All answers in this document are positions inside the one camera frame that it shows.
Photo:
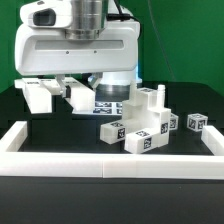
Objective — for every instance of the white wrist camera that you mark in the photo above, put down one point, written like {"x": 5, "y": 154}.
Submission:
{"x": 47, "y": 14}

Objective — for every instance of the white tagged cube left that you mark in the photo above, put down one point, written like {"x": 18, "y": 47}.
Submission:
{"x": 174, "y": 122}

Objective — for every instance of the white chair seat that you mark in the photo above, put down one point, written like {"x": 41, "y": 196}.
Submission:
{"x": 145, "y": 108}

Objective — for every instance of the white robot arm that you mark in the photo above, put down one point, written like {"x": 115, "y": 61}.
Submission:
{"x": 89, "y": 19}

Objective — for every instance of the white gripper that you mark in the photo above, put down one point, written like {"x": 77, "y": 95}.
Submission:
{"x": 48, "y": 52}

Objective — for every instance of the white chair back frame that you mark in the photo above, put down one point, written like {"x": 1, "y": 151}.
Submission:
{"x": 39, "y": 94}

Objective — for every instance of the white tagged cube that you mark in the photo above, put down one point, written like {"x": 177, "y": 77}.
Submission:
{"x": 174, "y": 122}
{"x": 195, "y": 122}

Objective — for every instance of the white U-shaped obstacle fence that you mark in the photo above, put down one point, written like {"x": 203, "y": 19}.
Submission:
{"x": 14, "y": 162}

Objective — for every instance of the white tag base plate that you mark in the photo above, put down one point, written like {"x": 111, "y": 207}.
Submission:
{"x": 104, "y": 108}

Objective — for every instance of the white tagged cube right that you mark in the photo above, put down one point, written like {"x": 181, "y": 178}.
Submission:
{"x": 195, "y": 122}

